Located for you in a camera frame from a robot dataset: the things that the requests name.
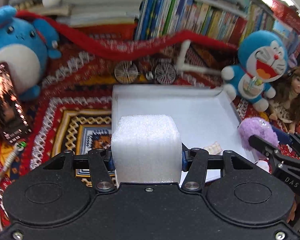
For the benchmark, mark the red plastic basket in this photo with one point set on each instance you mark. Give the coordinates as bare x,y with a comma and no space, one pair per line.
286,14

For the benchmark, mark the brown haired doll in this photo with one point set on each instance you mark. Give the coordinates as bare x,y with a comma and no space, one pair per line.
285,106

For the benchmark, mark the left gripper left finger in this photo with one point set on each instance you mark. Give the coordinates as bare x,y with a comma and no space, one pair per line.
100,178

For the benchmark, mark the row of upright books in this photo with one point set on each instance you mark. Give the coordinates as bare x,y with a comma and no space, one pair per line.
229,21

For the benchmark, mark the blue round plush toy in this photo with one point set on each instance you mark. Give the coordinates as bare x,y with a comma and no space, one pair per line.
26,47

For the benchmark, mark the miniature bicycle model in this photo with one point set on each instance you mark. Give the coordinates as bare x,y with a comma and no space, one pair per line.
159,70

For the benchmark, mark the stack of books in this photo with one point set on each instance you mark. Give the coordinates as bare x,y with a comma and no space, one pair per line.
83,13

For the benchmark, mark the pink plaid tissue pack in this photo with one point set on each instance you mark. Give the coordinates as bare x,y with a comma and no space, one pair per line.
214,149

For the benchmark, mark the Doraemon plush toy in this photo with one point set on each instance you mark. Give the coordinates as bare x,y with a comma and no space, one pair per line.
262,59

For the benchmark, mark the purple fluffy plush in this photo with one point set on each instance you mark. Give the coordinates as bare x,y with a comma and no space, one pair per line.
260,127

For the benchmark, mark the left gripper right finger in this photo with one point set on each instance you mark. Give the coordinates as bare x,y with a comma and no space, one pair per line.
196,162

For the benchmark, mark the white foam block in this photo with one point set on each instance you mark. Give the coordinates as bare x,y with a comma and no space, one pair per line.
147,149

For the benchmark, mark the blue patterned scrunchie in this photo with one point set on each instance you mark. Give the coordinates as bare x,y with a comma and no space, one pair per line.
282,136

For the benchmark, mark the smartphone with lit screen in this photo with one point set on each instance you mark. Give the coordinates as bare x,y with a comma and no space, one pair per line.
14,125

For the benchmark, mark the white pink towel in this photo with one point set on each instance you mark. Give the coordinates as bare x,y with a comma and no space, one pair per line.
263,165

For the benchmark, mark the white pvc pipe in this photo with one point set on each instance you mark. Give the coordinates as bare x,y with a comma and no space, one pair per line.
189,61

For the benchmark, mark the white shallow box tray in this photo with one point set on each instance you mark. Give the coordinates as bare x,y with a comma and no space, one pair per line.
202,116

